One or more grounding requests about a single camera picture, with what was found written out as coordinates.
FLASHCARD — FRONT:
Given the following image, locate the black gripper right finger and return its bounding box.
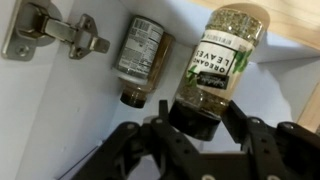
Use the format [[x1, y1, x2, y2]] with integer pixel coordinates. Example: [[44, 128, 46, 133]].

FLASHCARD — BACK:
[[221, 99, 320, 180]]

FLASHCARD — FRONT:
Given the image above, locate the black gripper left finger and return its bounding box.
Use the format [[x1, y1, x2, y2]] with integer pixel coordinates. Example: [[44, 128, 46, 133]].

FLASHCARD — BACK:
[[71, 99, 205, 180]]

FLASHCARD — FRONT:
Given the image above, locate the oregano leaves spice jar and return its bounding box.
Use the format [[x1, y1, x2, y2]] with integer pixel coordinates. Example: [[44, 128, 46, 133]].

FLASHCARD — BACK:
[[168, 3, 270, 142]]

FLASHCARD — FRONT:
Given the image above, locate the brown spice jar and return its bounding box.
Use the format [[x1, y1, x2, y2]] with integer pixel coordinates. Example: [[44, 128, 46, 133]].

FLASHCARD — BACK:
[[111, 14, 176, 109]]

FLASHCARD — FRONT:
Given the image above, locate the metal cabinet hinge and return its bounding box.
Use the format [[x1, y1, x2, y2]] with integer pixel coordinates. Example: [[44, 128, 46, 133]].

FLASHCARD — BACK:
[[1, 1, 111, 62]]

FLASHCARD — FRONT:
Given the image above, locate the light wooden wall cabinet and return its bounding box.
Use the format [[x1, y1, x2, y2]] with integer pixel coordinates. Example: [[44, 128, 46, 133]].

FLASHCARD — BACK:
[[14, 0, 320, 180]]

